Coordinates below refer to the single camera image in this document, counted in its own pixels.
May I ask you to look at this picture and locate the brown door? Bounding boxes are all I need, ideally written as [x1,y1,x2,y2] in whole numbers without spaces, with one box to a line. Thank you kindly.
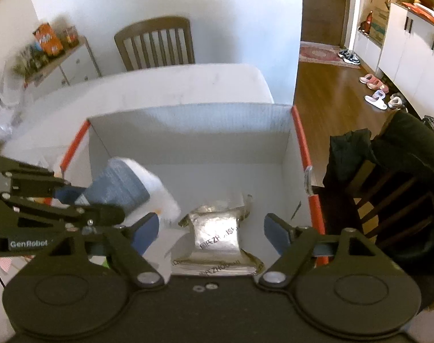
[301,0,350,47]

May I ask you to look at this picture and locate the white slippers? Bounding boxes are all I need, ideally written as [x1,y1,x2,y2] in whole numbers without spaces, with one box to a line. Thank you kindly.
[364,90,405,111]

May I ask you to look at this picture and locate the red white cardboard box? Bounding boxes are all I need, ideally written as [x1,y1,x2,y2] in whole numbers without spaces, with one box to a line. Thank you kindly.
[60,103,324,266]

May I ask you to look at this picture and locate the white drawer cabinet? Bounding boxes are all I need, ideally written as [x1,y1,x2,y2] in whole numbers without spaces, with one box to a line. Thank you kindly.
[25,36,101,100]

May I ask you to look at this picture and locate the silver foil snack packet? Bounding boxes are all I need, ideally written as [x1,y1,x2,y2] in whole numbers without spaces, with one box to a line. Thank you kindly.
[171,194,264,277]

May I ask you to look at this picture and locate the blue white sock bundle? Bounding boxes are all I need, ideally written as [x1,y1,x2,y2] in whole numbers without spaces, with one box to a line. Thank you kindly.
[55,157,181,228]

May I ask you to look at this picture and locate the dark sneakers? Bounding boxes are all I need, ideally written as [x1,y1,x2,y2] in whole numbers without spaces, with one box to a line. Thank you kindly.
[337,49,360,66]

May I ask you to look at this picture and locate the patterned door mat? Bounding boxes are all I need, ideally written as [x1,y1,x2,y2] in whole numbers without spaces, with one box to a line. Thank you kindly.
[299,41,359,68]

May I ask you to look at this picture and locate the orange snack bag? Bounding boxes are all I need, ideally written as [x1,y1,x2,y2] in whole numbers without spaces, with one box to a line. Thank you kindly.
[33,23,64,57]

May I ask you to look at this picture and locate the pink slippers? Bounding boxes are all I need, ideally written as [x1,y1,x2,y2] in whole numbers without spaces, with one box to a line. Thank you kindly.
[359,73,389,94]

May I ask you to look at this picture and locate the white shoe cabinet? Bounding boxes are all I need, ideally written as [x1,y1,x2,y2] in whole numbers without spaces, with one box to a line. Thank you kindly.
[379,3,434,117]

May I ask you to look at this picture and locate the brown wooden chair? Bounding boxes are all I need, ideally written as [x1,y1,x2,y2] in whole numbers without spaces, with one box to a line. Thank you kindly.
[114,15,195,71]

